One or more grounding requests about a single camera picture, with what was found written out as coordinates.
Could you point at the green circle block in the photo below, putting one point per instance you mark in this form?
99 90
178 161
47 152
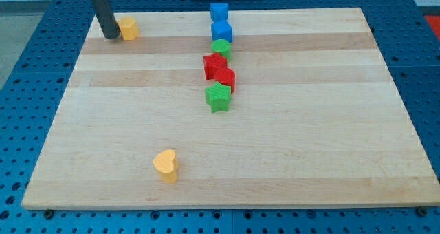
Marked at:
222 47

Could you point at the blue triangle block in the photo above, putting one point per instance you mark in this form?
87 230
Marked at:
219 11

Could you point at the green star block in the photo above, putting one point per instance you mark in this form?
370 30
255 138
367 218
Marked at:
218 97

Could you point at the red cylinder block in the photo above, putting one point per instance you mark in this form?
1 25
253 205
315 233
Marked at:
226 76

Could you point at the red star block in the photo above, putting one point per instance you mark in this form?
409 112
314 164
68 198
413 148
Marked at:
212 63

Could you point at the yellow heart block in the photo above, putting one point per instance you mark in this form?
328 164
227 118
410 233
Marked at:
166 164

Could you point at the blue cube block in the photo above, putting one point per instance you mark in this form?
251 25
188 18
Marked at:
221 30

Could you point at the wooden board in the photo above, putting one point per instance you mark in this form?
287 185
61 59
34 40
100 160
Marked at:
316 120

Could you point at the yellow hexagon block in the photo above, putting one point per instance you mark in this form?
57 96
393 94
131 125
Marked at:
129 28

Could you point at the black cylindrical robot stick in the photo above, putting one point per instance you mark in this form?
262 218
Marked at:
106 18

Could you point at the red object at edge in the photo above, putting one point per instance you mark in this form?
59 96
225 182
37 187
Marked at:
434 23

